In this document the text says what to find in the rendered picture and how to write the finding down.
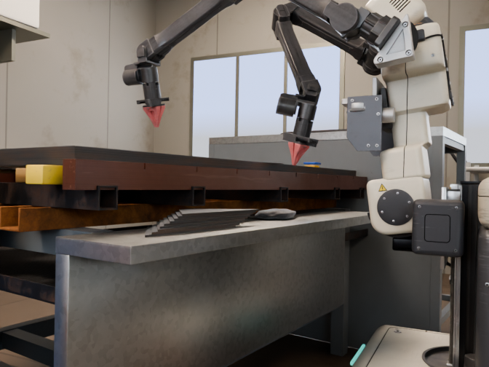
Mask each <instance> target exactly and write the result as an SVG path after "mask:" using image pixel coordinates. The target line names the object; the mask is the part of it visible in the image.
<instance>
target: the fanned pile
mask: <svg viewBox="0 0 489 367"><path fill-rule="evenodd" d="M259 210H260V209H202V208H194V209H179V211H175V213H171V216H167V218H163V220H159V222H157V223H156V224H152V226H148V227H147V229H146V234H145V237H155V236H162V235H169V234H181V233H188V232H200V231H207V230H214V229H226V228H233V227H236V225H239V223H242V221H244V220H245V219H246V218H247V217H248V216H250V215H253V213H255V212H256V211H259Z"/></svg>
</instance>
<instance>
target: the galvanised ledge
mask: <svg viewBox="0 0 489 367"><path fill-rule="evenodd" d="M367 213H369V212H357V211H342V210H334V211H325V212H317V213H302V214H295V215H294V217H293V218H289V219H262V218H247V219H245V220H244V221H242V223H239V225H236V227H233V228H226V229H214V230H207V231H200V232H188V233H181V234H169V235H162V236H155V237H145V234H146V229H147V228H145V229H130V230H122V231H114V232H98V233H91V234H75V235H67V236H59V237H56V238H55V252H56V253H60V254H65V255H70V256H78V257H83V258H88V259H96V260H101V261H110V262H114V263H119V264H127V265H133V264H141V263H146V262H150V261H158V260H162V259H170V258H175V257H179V256H187V255H191V254H196V253H204V252H208V251H213V250H220V249H225V248H232V247H237V246H242V245H249V244H254V243H258V242H266V241H270V240H278V239H283V238H287V237H295V236H299V235H304V234H312V233H316V232H324V231H328V230H333V229H341V228H345V227H350V226H357V225H362V224H370V223H371V222H370V219H369V218H368V215H367Z"/></svg>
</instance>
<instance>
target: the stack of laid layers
mask: <svg viewBox="0 0 489 367"><path fill-rule="evenodd" d="M63 159H92V160H104V161H116V162H139V163H151V164H163V165H185V166H197V167H220V168H232V169H244V170H267V171H279V172H291V173H313V174H325V175H347V176H356V171H354V170H339V169H330V168H321V167H306V166H297V165H296V166H294V165H281V164H273V163H265V162H248V161H240V160H232V159H216V158H207V157H192V156H183V155H174V154H159V153H150V152H141V151H126V150H117V149H102V148H93V147H84V146H56V147H40V148H24V149H0V169H5V170H16V168H26V165H63Z"/></svg>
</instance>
